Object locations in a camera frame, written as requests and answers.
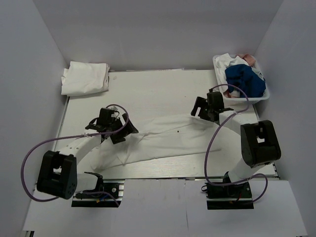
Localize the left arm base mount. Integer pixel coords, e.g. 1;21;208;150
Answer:
71;180;124;208

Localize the folded white t shirt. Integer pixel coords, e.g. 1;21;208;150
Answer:
61;61;110;97

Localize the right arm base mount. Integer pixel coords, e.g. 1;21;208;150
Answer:
201;182;254;210

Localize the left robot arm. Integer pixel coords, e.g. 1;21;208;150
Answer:
36;105;138;199

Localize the white printed t shirt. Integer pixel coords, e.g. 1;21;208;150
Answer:
213;53;268;99

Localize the pink t shirt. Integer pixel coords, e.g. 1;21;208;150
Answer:
236;54;256;68

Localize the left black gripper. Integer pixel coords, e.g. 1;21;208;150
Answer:
108;114;139;144

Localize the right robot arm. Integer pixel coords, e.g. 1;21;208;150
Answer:
191;90;281;197

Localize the blue t shirt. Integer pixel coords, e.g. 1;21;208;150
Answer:
225;64;266;98

